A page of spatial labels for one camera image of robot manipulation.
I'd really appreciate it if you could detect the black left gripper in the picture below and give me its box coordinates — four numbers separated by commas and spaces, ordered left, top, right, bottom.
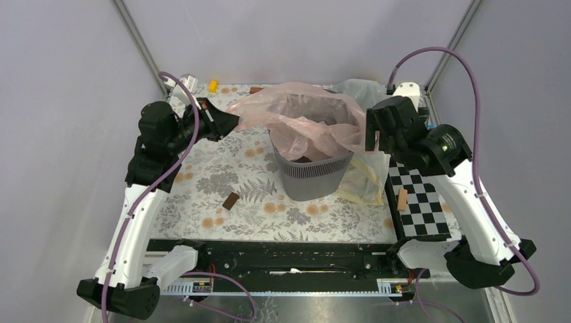
168, 96, 243, 154

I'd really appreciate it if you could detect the clear yellow-rimmed plastic bag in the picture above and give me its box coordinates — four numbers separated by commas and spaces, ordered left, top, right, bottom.
333, 79, 390, 205

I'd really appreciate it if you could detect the pink plastic trash bag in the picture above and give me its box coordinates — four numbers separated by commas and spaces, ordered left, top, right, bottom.
228, 82, 366, 161

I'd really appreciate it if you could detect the grey mesh trash bin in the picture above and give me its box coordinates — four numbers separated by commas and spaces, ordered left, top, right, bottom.
271, 143, 354, 201

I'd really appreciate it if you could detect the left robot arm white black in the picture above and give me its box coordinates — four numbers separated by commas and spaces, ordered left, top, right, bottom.
76, 98, 239, 322

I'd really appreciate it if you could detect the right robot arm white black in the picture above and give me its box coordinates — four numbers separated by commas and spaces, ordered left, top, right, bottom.
365, 96, 537, 289

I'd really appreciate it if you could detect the yellow toy block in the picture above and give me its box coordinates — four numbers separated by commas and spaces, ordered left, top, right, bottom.
208, 79, 219, 94

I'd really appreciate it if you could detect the brown rectangular block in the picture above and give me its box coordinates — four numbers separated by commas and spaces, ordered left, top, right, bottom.
249, 87, 263, 94

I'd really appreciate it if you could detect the floral patterned table mat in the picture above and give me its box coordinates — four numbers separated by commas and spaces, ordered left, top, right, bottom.
129, 83, 461, 244

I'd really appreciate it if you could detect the small brown card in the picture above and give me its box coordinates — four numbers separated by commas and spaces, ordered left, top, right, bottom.
222, 192, 240, 211

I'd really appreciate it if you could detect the beige tape strip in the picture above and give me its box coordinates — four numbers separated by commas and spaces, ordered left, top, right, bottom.
397, 188, 408, 211

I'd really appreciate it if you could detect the black white checkerboard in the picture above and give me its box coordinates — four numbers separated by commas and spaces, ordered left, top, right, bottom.
384, 160, 451, 241

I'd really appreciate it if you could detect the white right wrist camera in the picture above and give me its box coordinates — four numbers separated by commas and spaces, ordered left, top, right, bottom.
386, 82, 421, 111

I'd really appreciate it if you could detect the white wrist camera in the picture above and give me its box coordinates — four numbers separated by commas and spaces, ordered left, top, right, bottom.
386, 82, 421, 111
158, 71, 198, 106

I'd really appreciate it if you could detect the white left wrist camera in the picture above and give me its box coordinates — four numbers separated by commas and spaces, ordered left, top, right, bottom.
158, 71, 198, 106

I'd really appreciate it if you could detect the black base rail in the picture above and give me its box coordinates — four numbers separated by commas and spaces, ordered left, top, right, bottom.
143, 239, 430, 295

